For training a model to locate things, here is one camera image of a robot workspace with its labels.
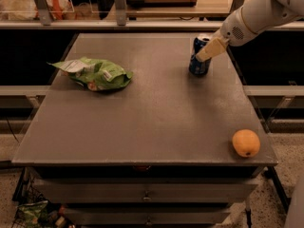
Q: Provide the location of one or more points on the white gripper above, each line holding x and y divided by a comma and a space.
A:
233, 30

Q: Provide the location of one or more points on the blue pepsi can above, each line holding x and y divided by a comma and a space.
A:
196, 66

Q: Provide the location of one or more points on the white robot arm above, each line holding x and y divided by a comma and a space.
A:
247, 22

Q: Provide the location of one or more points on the orange fruit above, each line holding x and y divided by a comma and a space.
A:
246, 143

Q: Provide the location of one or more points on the green chip bag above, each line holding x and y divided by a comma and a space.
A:
95, 74

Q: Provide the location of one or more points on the upper grey drawer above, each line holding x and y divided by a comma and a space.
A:
98, 191

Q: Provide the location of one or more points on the grey drawer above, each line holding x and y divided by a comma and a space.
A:
146, 215
98, 191

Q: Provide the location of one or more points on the lower grey drawer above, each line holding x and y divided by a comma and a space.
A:
146, 215

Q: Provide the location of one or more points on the white plastic bag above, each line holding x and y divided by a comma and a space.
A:
27, 10

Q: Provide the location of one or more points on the green bag in basket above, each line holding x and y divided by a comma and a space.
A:
33, 213

